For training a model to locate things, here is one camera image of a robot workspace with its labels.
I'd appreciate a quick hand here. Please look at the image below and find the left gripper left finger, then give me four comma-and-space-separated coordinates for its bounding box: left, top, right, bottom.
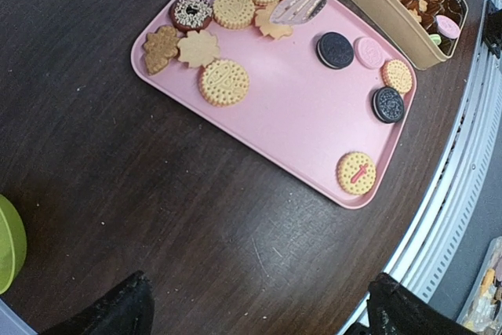
43, 271, 154, 334

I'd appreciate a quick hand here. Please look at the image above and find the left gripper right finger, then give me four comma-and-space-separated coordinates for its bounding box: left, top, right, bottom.
367, 273, 473, 334

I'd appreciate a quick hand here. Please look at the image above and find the beige flower cookie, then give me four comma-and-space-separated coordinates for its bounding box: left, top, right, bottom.
177, 30, 220, 68

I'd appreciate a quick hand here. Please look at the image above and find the green sandwich cookie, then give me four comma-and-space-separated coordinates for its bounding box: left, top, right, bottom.
429, 33, 442, 46

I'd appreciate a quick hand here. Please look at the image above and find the pink sandwich cookie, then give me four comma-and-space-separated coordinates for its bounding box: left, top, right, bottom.
435, 14, 460, 39
354, 37, 385, 70

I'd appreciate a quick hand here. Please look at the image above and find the side tray with cookies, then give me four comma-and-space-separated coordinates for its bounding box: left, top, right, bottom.
457, 237, 501, 334

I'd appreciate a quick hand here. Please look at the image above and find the green plastic bowl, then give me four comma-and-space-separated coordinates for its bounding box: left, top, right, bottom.
1, 195, 27, 294

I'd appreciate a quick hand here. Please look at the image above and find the biscuit with pink stick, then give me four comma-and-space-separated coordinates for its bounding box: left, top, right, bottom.
336, 151, 377, 195

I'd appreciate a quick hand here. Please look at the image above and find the black sandwich cookie lower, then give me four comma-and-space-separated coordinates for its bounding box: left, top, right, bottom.
372, 86, 405, 124

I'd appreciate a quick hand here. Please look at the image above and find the black sandwich cookie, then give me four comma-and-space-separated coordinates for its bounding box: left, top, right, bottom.
372, 86, 405, 124
316, 31, 355, 70

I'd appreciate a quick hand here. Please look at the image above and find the pink plastic tray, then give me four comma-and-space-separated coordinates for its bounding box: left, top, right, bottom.
131, 0, 404, 209

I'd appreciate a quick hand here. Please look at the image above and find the beige round biscuit corner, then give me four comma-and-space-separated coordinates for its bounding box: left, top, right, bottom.
381, 60, 413, 94

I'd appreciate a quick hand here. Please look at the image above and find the beige round biscuit left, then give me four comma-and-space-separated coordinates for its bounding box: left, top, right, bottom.
198, 59, 250, 107

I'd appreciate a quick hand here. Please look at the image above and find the brown tree cookie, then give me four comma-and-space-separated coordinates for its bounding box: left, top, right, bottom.
143, 25, 180, 75

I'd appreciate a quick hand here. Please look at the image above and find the black sandwich cookie upper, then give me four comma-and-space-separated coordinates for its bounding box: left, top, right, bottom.
316, 31, 355, 70

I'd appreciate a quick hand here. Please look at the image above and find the gold cookie tin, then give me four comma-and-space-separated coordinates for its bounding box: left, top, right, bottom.
352, 0, 468, 70

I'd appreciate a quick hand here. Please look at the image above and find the chocolate sprinkle donut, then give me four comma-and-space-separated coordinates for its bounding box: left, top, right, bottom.
169, 0, 213, 32

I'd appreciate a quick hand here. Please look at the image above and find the beige round biscuit top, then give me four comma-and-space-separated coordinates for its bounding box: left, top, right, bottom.
213, 0, 256, 30

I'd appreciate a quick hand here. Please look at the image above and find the beige leaf cookie under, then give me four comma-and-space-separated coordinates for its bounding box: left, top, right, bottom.
254, 3, 293, 40

